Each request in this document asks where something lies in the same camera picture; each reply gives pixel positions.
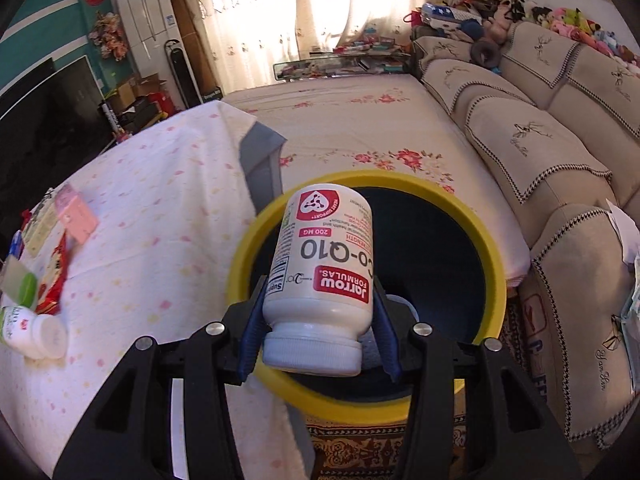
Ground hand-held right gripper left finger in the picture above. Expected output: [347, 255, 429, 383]
[52, 272, 271, 480]

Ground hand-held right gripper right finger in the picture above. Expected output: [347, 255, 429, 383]
[372, 280, 583, 480]

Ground yellow rimmed trash bin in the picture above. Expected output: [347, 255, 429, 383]
[226, 170, 507, 423]

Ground white supplement bottle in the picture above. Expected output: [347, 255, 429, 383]
[261, 183, 375, 377]

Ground patterned rug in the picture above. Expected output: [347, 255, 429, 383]
[305, 280, 551, 480]

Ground dotted white tablecloth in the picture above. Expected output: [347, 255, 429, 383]
[0, 100, 288, 476]

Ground red box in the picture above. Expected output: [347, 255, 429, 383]
[22, 232, 71, 315]

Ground pink drink carton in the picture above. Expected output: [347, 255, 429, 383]
[56, 185, 98, 247]

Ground floral printed mat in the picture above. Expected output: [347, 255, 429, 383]
[220, 74, 531, 286]

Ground green white plastic bottle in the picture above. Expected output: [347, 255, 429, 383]
[0, 305, 68, 359]

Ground pale green container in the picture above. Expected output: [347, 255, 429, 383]
[0, 257, 38, 311]

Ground beige sofa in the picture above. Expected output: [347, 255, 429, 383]
[410, 20, 640, 456]

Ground white printed tube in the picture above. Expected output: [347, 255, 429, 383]
[101, 102, 123, 137]

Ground stack of cardboard boxes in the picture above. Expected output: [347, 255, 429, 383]
[107, 74, 168, 111]

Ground black tower fan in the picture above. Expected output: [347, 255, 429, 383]
[165, 39, 193, 109]

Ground cluttered glass coffee table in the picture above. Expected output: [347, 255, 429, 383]
[272, 42, 416, 83]

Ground large flat television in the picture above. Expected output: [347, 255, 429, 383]
[0, 55, 115, 233]

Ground blue star printed bag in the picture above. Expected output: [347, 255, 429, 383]
[422, 2, 468, 28]

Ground white standing air conditioner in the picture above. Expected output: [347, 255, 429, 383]
[116, 0, 186, 78]

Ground cream patterned curtain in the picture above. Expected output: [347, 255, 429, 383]
[167, 0, 466, 106]

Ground hanging flower decoration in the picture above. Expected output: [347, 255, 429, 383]
[89, 11, 128, 61]

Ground pile of plush toys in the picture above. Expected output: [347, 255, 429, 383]
[470, 0, 640, 66]

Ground grey ring cushion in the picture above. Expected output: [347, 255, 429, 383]
[472, 37, 501, 66]

